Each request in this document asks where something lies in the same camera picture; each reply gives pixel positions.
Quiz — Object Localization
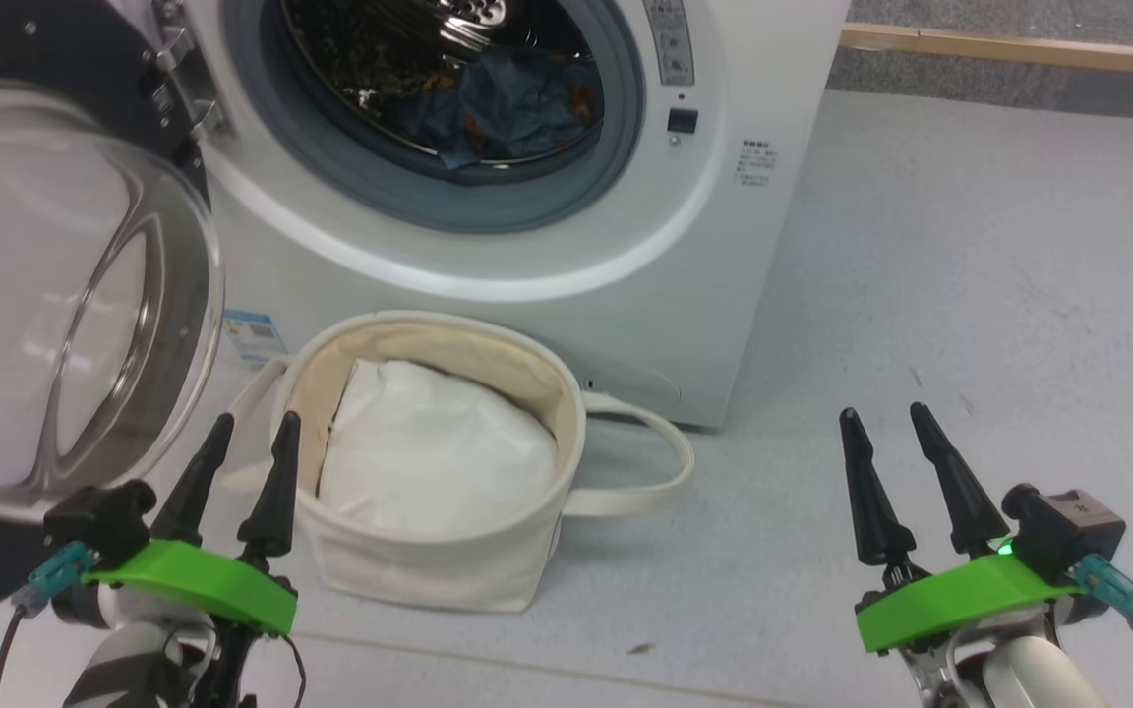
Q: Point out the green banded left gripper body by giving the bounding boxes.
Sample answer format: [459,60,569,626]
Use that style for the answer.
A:
[80,539,299,637]

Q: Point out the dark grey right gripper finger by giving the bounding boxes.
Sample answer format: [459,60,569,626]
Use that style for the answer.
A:
[841,408,927,592]
[910,402,1011,558]

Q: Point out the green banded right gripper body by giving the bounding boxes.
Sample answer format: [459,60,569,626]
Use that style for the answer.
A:
[857,553,1084,670]

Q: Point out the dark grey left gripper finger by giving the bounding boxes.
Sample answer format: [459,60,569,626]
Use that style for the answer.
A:
[151,414,236,548]
[237,412,303,570]

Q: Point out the black round glass washer door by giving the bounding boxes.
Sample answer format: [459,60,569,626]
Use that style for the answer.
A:
[0,0,226,630]

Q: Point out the cream canvas laundry basket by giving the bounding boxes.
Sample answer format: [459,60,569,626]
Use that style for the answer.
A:
[222,310,697,616]

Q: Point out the white front-load washing machine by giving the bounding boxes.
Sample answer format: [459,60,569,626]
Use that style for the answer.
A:
[104,0,853,429]

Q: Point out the blue energy label sticker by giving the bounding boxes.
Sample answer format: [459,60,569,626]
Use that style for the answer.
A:
[222,308,289,367]

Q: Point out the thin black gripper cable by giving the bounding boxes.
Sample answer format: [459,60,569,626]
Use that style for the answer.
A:
[276,634,309,708]

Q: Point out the teal plug left camera cable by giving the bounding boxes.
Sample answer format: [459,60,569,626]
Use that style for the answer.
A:
[0,541,95,708]

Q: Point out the teal plug camera cable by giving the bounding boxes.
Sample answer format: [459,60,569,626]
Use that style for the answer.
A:
[0,541,95,708]
[1068,553,1133,684]

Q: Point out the teal plug right camera cable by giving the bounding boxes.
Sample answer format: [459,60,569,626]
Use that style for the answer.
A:
[1068,553,1133,684]

